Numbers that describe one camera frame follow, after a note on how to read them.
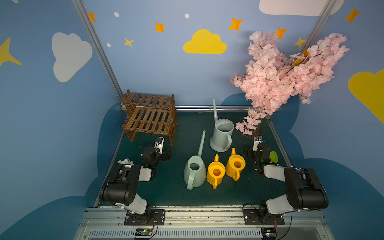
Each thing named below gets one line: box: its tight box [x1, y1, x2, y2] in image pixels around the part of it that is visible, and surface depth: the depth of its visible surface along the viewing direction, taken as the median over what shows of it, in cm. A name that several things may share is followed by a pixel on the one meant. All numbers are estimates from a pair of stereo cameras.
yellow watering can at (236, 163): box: [225, 147, 246, 182], surface depth 84 cm
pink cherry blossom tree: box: [230, 31, 350, 135], surface depth 69 cm
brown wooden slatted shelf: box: [121, 89, 177, 147], surface depth 97 cm
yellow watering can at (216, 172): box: [206, 154, 226, 190], surface depth 81 cm
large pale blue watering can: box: [209, 98, 235, 152], surface depth 90 cm
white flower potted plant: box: [116, 158, 135, 168], surface depth 81 cm
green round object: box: [269, 151, 278, 164], surface depth 99 cm
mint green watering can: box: [183, 130, 207, 191], surface depth 78 cm
